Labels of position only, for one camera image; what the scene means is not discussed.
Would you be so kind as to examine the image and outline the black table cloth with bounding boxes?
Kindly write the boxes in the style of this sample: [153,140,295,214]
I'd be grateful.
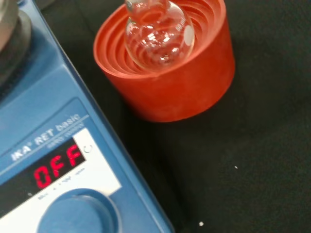
[36,0,311,233]

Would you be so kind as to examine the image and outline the blue-base magnetic stirrer heater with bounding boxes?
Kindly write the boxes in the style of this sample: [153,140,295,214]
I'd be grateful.
[0,0,176,233]

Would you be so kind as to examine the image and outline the red rubber flask ring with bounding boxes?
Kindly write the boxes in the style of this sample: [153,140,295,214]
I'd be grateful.
[93,0,236,123]

